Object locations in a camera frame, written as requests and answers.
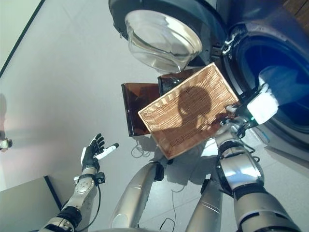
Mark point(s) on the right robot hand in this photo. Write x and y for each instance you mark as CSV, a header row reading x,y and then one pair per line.
x,y
263,107

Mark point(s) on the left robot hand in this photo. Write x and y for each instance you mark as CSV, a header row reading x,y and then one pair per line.
x,y
90,155

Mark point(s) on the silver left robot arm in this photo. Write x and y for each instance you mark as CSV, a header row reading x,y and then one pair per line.
x,y
82,193

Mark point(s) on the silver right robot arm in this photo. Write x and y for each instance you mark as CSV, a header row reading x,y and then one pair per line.
x,y
246,178

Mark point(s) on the dark grey front-load washing machine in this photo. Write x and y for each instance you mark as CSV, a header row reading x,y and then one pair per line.
x,y
285,125

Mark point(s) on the glossy brown stool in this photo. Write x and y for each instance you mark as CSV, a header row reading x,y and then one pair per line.
x,y
137,106

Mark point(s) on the large rectangular wicker laundry basket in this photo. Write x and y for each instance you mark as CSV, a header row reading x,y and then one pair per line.
x,y
183,113

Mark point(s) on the silver right robot leg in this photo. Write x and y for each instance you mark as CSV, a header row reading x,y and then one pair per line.
x,y
207,207

